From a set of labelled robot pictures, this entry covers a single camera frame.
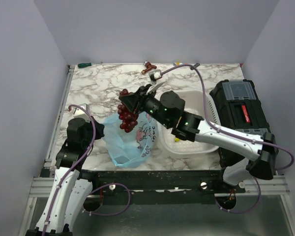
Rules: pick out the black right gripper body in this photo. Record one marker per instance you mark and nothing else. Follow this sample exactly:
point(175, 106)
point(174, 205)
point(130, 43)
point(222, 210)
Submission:
point(150, 105)

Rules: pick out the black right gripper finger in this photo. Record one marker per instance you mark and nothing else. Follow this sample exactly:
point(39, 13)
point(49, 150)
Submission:
point(143, 91)
point(130, 101)

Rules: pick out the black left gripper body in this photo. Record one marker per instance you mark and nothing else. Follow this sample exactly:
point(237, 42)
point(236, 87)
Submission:
point(87, 141)

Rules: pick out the dark red fake grapes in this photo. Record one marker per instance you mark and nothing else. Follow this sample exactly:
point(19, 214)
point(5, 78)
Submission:
point(129, 120)

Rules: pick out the light blue plastic bag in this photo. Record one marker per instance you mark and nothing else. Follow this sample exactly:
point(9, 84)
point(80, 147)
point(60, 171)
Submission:
point(130, 150)

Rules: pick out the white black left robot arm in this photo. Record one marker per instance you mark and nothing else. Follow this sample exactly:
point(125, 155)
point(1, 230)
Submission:
point(71, 185)

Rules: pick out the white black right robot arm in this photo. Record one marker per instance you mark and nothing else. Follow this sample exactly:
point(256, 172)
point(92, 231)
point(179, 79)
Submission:
point(259, 152)

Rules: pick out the brown brass tap fitting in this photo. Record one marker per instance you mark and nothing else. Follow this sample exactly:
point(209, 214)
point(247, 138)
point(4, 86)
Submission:
point(148, 67)

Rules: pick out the white plastic basket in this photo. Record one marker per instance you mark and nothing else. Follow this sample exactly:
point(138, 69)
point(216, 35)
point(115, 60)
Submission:
point(194, 104)

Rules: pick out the small dark metal tool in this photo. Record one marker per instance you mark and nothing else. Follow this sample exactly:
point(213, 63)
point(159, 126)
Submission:
point(195, 66)

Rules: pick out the black plastic toolbox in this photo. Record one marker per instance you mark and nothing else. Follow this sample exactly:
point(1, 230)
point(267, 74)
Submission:
point(239, 107)

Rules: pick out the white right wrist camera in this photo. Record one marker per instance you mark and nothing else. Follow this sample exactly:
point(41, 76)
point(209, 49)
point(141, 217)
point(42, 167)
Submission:
point(157, 80)

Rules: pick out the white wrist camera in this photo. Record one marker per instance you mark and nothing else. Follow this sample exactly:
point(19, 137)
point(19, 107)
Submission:
point(157, 80)
point(78, 113)

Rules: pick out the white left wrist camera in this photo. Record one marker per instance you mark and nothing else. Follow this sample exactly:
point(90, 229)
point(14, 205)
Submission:
point(78, 113)

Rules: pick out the aluminium frame rail left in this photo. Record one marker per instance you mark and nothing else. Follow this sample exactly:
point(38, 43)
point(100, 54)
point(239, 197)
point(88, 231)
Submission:
point(59, 116)

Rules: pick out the aluminium frame rail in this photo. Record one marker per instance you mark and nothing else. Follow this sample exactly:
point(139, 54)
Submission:
point(41, 187)
point(59, 116)

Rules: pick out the green handled screwdriver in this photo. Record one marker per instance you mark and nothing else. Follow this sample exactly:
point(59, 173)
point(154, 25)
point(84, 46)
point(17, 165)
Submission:
point(89, 64)

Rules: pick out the aluminium frame rail front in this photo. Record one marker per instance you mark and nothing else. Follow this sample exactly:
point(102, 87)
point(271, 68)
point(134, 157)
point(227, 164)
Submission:
point(41, 187)

